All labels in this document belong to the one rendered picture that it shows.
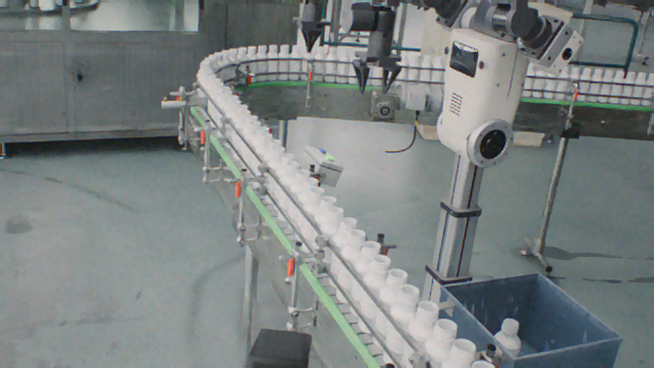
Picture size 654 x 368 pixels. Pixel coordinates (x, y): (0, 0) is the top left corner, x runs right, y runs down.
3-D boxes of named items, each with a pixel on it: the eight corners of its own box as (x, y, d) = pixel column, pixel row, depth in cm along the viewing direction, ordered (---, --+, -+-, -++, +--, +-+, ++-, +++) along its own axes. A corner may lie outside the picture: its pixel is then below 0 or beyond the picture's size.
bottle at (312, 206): (312, 257, 169) (318, 197, 163) (294, 248, 172) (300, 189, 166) (327, 249, 174) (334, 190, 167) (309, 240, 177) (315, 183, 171)
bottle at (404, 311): (417, 370, 131) (430, 297, 125) (388, 373, 129) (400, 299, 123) (406, 351, 136) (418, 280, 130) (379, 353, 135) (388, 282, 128)
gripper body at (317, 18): (291, 22, 204) (294, -2, 201) (322, 23, 208) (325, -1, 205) (299, 26, 199) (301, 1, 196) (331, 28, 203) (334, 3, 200)
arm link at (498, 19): (541, 18, 177) (526, 17, 182) (517, -3, 172) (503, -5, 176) (523, 49, 177) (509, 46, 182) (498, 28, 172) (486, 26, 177)
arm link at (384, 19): (401, 9, 159) (388, 5, 164) (376, 7, 156) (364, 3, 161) (396, 38, 161) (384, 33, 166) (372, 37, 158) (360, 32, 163)
